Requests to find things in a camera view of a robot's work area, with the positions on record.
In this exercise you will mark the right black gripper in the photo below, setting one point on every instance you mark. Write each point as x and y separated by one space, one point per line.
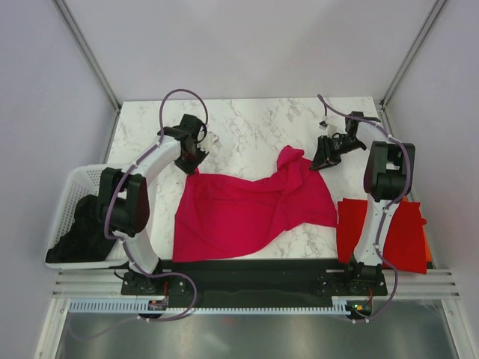
324 157

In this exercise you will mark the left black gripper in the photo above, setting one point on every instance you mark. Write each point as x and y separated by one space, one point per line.
190 169

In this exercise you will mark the magenta t shirt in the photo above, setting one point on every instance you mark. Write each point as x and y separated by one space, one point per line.
221 217

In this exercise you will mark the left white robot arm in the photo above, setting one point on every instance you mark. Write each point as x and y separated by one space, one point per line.
123 204

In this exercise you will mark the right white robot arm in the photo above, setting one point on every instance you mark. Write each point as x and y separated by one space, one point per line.
387 180

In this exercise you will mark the white plastic basket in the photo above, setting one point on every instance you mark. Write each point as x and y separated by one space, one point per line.
80 183

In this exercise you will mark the folded red t shirt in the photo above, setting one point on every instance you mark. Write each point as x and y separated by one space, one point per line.
404 245

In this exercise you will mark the black t shirt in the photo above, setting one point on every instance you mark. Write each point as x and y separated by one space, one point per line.
84 242

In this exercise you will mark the folded orange t shirt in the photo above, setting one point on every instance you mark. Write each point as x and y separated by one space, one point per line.
427 251

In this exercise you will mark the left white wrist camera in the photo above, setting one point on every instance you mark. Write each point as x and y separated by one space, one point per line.
207 143

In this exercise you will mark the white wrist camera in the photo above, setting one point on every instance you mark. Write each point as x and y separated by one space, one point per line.
328 128
207 143

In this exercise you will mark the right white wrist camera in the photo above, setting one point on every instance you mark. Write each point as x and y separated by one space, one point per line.
328 128

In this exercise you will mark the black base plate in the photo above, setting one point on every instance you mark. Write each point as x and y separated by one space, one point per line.
250 283

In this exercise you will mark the left aluminium corner post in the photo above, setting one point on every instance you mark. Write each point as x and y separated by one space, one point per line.
81 41

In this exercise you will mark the aluminium corner post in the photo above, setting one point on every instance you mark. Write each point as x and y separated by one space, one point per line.
81 41
420 38

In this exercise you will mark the grey slotted cable duct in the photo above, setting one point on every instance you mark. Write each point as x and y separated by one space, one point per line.
150 306

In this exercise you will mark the aluminium rail frame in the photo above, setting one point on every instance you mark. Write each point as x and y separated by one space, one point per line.
419 318

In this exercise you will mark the right aluminium corner post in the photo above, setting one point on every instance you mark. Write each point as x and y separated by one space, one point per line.
420 38

